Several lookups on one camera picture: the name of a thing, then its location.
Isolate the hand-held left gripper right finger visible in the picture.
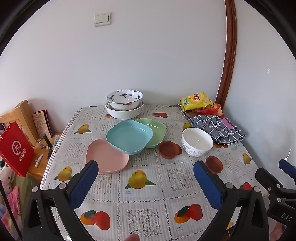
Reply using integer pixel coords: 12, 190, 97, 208
193, 160, 270, 241

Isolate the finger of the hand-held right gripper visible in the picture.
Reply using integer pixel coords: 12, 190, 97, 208
279, 159, 296, 178
255, 167, 296, 224

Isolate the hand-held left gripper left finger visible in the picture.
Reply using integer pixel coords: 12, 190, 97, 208
23, 160, 100, 241

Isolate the pink square plate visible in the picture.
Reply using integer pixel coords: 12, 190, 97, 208
85, 138, 129, 174

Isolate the blue square plate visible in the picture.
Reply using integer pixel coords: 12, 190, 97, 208
106, 120, 154, 155

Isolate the green square plate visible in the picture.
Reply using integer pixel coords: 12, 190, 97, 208
135, 118, 167, 149

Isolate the person's left hand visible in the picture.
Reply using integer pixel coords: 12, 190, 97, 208
122, 233, 140, 241

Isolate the white patterned bowl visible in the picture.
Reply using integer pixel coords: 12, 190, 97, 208
181, 127, 213, 157

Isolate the wooden side table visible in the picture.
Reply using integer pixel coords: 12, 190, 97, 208
25, 133, 62, 183

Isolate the grey checked cloth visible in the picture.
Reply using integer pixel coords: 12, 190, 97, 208
177, 104, 246, 145

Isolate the patterned book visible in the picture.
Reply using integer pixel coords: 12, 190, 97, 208
32, 110, 53, 139

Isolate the red paper bag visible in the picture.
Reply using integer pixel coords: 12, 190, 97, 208
0, 122, 35, 178

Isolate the red snack bag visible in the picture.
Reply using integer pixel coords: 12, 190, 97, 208
196, 102, 225, 117

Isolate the large white bowl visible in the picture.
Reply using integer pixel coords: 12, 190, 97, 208
105, 100, 145, 119

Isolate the white plush toy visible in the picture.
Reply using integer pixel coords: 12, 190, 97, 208
0, 166, 14, 193

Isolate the pink cloth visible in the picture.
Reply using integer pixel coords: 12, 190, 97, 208
0, 185, 22, 241

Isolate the yellow chip bag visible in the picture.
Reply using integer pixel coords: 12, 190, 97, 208
180, 93, 213, 111

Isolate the wooden chair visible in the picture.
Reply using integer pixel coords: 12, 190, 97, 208
0, 100, 38, 146

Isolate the blue crane print bowl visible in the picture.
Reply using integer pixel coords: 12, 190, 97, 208
106, 88, 143, 110

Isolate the brown wooden door frame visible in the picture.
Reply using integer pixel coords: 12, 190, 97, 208
216, 0, 237, 105

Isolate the white wall switch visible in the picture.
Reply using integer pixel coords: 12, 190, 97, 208
94, 12, 111, 27

